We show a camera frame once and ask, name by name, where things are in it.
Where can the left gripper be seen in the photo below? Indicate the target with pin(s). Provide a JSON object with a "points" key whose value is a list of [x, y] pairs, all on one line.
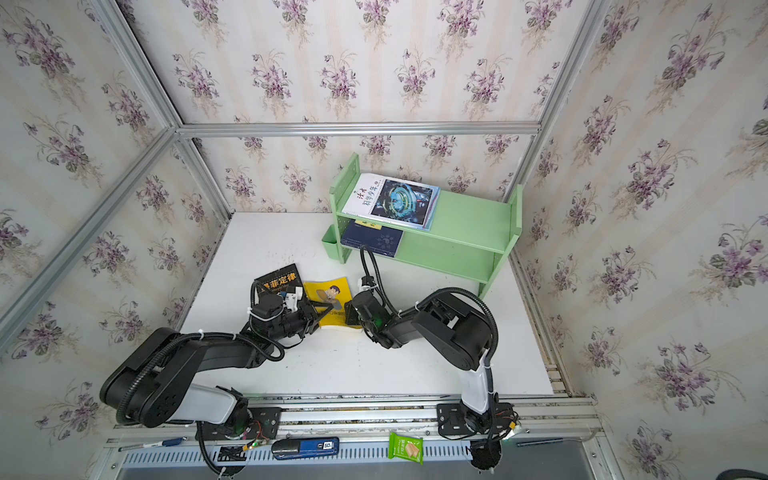
{"points": [[309, 318]]}

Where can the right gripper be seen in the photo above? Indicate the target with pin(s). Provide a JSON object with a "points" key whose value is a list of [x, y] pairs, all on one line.
{"points": [[354, 312]]}

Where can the yellow cartoon book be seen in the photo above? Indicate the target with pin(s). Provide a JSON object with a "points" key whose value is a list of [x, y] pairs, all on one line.
{"points": [[333, 297]]}

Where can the navy book yellow label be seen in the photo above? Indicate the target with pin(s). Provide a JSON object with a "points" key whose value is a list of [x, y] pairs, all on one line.
{"points": [[378, 239]]}

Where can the white blue magazine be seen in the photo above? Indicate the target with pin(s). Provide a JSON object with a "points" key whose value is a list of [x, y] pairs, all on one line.
{"points": [[393, 201]]}

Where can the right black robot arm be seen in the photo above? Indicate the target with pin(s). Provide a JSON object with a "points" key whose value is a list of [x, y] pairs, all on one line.
{"points": [[453, 320]]}

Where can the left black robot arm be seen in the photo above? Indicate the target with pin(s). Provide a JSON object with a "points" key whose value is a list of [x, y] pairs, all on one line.
{"points": [[155, 384]]}

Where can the black book with antlers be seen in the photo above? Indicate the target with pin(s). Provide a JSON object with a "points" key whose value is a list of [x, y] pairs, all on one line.
{"points": [[278, 281]]}

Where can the green two-tier shelf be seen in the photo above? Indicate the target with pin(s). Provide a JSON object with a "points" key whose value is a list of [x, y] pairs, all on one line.
{"points": [[469, 237]]}

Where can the green snack packet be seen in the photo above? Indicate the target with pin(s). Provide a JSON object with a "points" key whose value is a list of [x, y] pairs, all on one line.
{"points": [[405, 448]]}

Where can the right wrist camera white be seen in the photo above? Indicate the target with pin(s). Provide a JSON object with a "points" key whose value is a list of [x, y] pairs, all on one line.
{"points": [[367, 282]]}

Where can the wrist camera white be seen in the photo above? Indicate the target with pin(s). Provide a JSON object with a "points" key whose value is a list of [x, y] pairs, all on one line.
{"points": [[367, 282], [292, 297]]}

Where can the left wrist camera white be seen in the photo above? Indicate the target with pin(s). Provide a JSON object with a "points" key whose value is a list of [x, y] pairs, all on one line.
{"points": [[292, 297]]}

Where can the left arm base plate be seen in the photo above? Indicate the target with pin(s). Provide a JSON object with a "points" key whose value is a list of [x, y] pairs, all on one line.
{"points": [[253, 424]]}

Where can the blue black device on rail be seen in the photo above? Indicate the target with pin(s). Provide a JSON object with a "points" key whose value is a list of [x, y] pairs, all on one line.
{"points": [[303, 448]]}

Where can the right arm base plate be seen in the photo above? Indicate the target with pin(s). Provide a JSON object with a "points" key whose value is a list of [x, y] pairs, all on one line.
{"points": [[458, 420]]}

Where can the blue screwdriver on rail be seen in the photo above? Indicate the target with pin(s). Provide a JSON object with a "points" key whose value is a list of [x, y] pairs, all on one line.
{"points": [[166, 443]]}

